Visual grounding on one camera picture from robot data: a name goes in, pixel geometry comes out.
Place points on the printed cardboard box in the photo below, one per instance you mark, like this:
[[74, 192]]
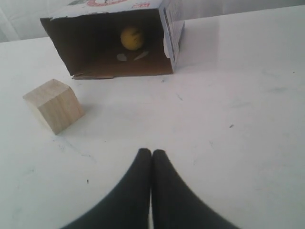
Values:
[[86, 36]]

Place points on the yellow tennis ball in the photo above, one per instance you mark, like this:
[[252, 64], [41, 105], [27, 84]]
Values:
[[132, 38]]

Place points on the white backdrop curtain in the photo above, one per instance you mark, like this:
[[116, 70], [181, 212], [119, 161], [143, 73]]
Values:
[[20, 19]]

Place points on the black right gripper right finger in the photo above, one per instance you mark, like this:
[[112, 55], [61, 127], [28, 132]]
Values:
[[174, 205]]

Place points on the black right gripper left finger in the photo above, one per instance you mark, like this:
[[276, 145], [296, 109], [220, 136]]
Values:
[[127, 205]]

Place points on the wooden cube block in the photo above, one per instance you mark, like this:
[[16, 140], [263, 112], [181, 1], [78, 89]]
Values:
[[55, 105]]

